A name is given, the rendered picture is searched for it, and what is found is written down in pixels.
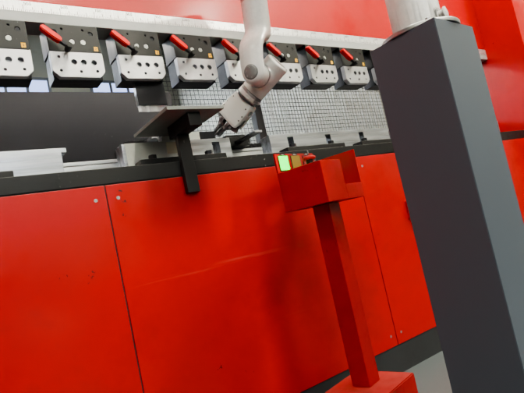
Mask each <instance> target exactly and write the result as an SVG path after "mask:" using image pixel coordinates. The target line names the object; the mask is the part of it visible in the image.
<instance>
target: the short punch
mask: <svg viewBox="0 0 524 393"><path fill-rule="evenodd" d="M133 92H134V96H135V100H136V106H137V107H138V110H139V112H160V111H161V110H162V109H164V108H165V107H166V106H167V104H168V103H167V99H166V95H165V89H164V84H163V83H134V84H133Z"/></svg>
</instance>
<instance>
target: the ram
mask: <svg viewBox="0 0 524 393"><path fill-rule="evenodd" d="M20 1H27V2H41V3H48V4H56V5H71V6H78V7H86V8H93V9H107V10H115V11H123V12H137V13H144V14H151V15H159V16H174V17H181V18H189V19H203V20H210V21H218V22H226V23H240V24H244V23H243V14H242V8H241V2H240V0H20ZM438 1H439V5H440V8H441V9H442V7H443V6H445V7H446V9H447V10H448V14H449V16H455V17H457V18H459V19H460V23H461V24H463V25H466V26H471V27H473V32H474V35H475V38H476V43H477V47H478V49H483V50H485V48H484V45H483V39H482V37H481V33H480V28H479V24H478V22H477V18H476V13H475V9H474V7H473V1H472V0H438ZM267 4H268V11H269V17H270V24H271V27H277V28H284V29H292V30H306V31H313V32H321V33H329V34H343V35H350V36H358V37H372V38H380V39H387V38H388V37H390V36H391V35H392V34H393V33H392V29H391V24H390V20H389V17H388V11H387V8H386V5H385V1H384V0H267ZM0 19H7V20H16V21H24V22H25V24H26V29H27V35H39V36H40V34H41V31H40V30H39V29H40V28H39V27H40V25H42V24H44V23H54V24H64V25H73V26H83V27H96V28H97V35H98V40H106V39H107V37H108V35H109V34H110V32H111V31H112V29H120V30H138V31H148V32H157V33H158V40H159V44H163V43H164V42H165V40H166V39H167V38H168V37H169V35H170V34H186V35H196V36H205V37H210V41H211V47H213V46H214V45H215V44H216V43H217V42H218V41H219V40H220V39H221V38H222V37H223V38H233V39H242V38H243V36H244V34H245V32H239V31H230V30H215V29H206V28H198V27H181V26H173V25H164V24H156V23H140V22H132V21H123V20H114V19H98V18H90V17H82V16H66V15H57V14H48V13H40V12H24V11H16V10H7V9H0ZM268 41H270V42H280V43H290V44H295V45H296V50H297V49H299V48H301V47H302V46H303V45H305V44H308V45H317V46H327V47H331V52H333V51H334V50H335V49H337V48H355V49H362V51H363V53H365V52H367V51H369V50H374V49H376V48H379V47H380V46H381V45H379V44H364V43H355V42H347V41H331V40H322V39H313V38H305V37H289V36H281V35H272V34H271V36H270V38H269V40H268Z"/></svg>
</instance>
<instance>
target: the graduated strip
mask: <svg viewBox="0 0 524 393"><path fill-rule="evenodd" d="M0 9H7V10H16V11H24V12H40V13H48V14H57V15H66V16H82V17H90V18H98V19H114V20H123V21H132V22H140V23H156V24H164V25H173V26H181V27H198V28H206V29H215V30H230V31H239V32H245V29H244V24H240V23H226V22H218V21H210V20H203V19H189V18H181V17H174V16H159V15H151V14H144V13H137V12H123V11H115V10H107V9H93V8H86V7H78V6H71V5H56V4H48V3H41V2H27V1H20V0H0ZM271 34H272V35H281V36H289V37H305V38H313V39H322V40H331V41H347V42H355V43H364V44H379V45H382V44H383V41H385V40H386V39H380V38H372V37H358V36H350V35H343V34H329V33H321V32H313V31H306V30H292V29H284V28H277V27H271ZM478 50H479V53H480V55H486V51H485V50H483V49H478Z"/></svg>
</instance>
